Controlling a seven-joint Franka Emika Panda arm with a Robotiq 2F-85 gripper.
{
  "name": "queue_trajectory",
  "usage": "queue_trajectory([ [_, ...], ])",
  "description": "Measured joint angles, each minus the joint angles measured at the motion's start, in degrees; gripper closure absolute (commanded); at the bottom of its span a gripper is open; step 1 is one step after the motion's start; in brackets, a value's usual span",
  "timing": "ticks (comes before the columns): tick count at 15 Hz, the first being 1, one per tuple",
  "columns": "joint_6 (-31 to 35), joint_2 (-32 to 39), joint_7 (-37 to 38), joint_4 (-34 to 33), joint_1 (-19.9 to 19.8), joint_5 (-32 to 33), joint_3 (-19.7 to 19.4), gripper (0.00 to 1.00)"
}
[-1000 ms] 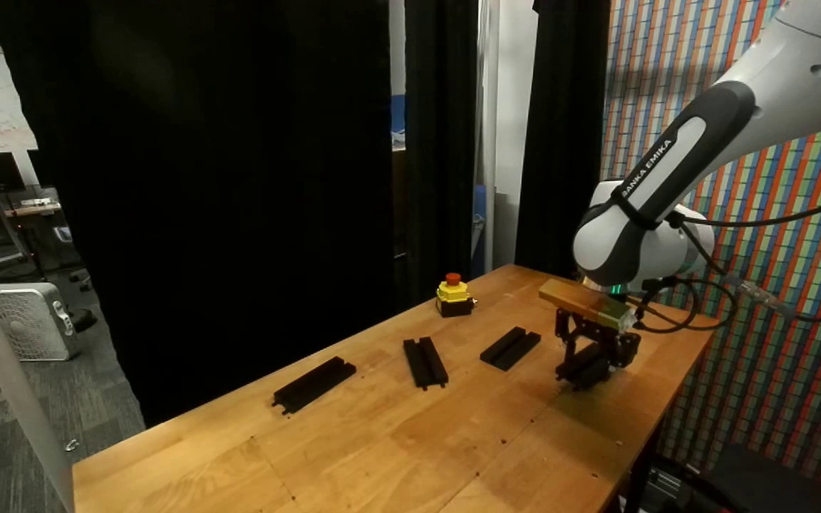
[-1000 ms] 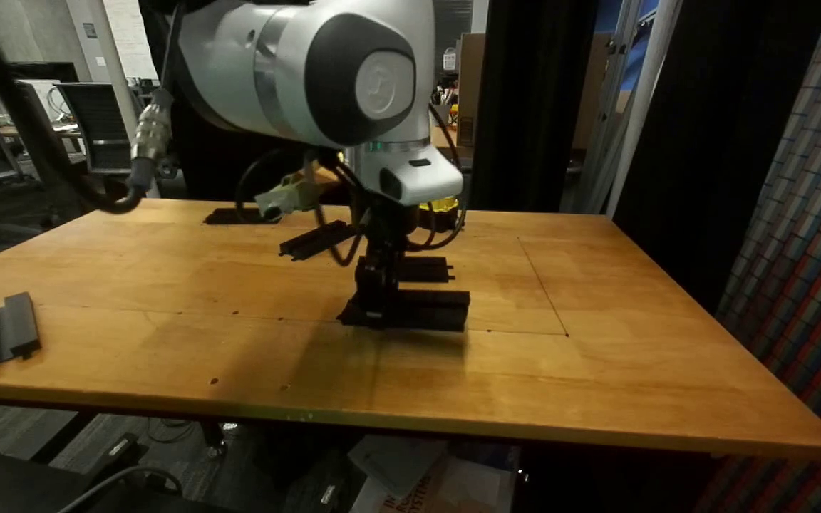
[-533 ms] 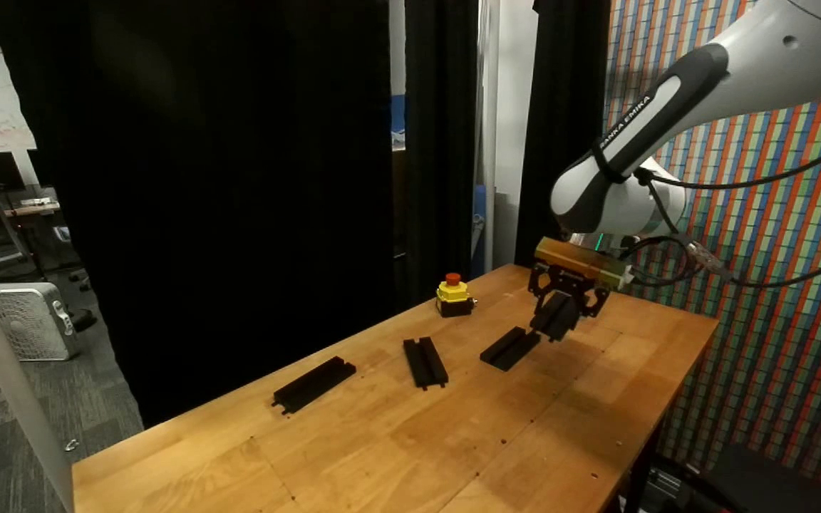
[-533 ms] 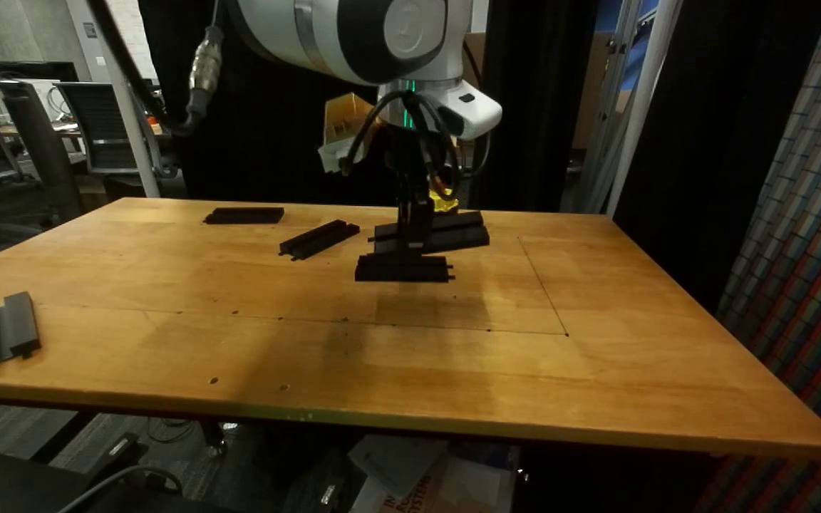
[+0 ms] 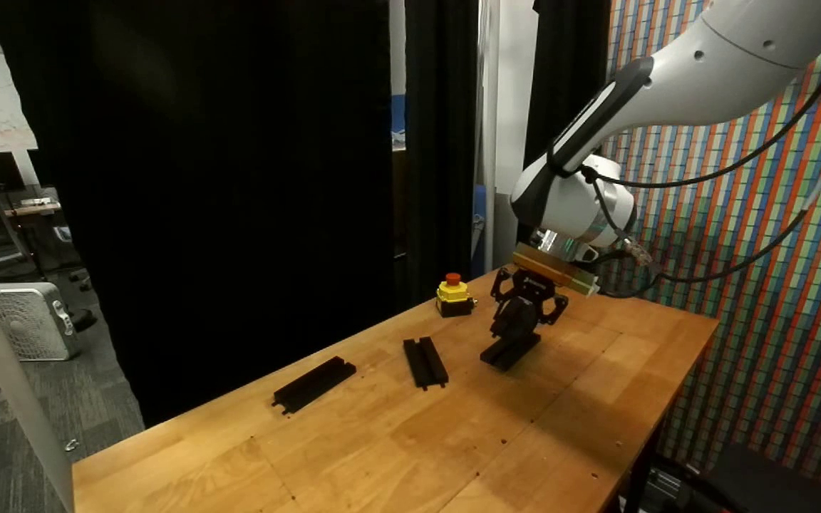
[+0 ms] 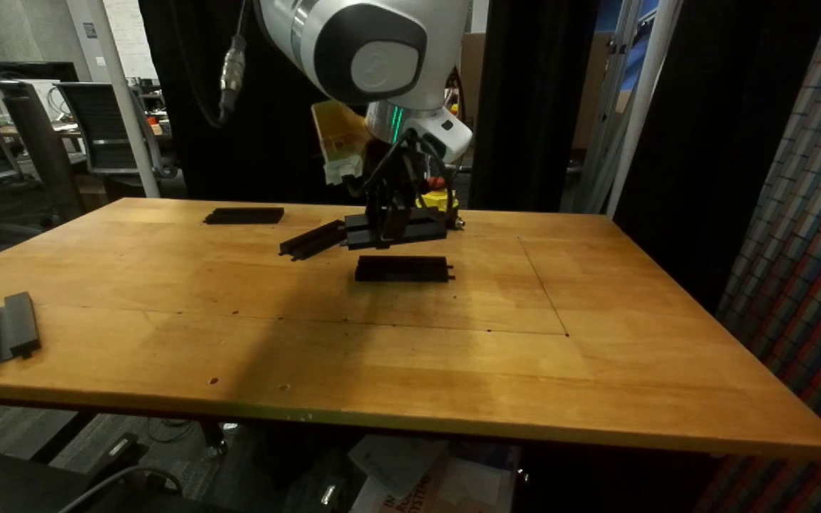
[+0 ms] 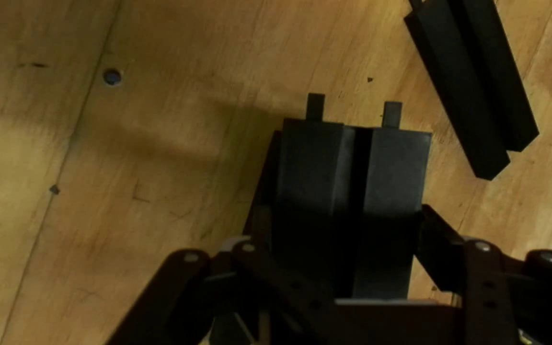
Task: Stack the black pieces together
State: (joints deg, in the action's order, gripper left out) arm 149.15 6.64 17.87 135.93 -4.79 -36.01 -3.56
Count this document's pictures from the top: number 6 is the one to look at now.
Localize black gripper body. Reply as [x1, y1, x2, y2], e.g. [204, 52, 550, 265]
[362, 126, 448, 193]

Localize yellow red emergency stop button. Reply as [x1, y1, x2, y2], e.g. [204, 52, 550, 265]
[415, 181, 463, 233]

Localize brown cardboard box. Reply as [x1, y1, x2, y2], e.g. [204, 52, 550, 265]
[456, 32, 491, 153]

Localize narrow black curtain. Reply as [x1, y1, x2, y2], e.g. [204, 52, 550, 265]
[469, 0, 606, 214]

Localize white sheets under table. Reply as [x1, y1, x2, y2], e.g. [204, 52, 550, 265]
[347, 433, 522, 513]

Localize light metal pole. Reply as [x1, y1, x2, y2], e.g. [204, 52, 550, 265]
[66, 0, 163, 198]

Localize black chair under table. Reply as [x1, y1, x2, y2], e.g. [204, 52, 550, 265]
[0, 431, 191, 513]

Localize black cable with silver connector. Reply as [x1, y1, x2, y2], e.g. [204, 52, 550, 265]
[156, 0, 250, 131]

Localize white door frame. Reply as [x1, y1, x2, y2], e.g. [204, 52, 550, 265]
[600, 0, 689, 218]

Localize black curtain beside patterned wall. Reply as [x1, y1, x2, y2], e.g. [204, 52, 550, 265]
[612, 0, 821, 315]

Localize grey grooved rail piece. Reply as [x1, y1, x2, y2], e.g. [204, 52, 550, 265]
[0, 290, 43, 361]

